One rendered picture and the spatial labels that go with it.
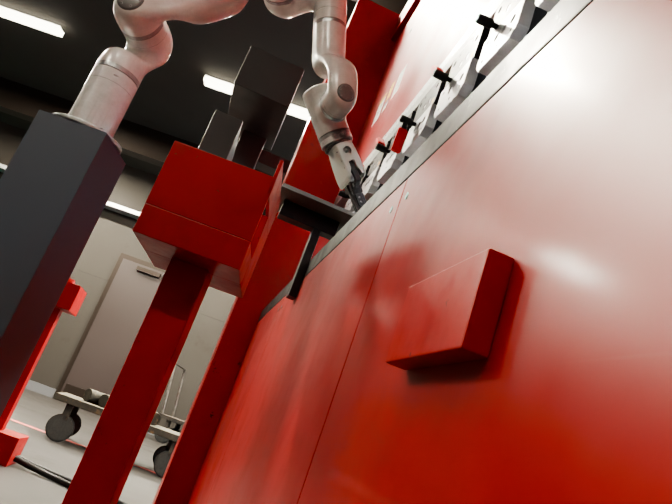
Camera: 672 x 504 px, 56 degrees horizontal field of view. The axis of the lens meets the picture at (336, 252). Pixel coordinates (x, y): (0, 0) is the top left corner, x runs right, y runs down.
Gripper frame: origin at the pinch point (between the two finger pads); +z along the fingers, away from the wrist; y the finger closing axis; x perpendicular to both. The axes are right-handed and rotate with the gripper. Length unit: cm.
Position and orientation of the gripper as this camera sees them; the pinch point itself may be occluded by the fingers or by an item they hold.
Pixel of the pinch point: (359, 202)
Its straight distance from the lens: 160.6
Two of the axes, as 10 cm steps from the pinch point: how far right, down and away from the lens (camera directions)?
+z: 3.4, 9.3, -1.4
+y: -2.4, 2.3, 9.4
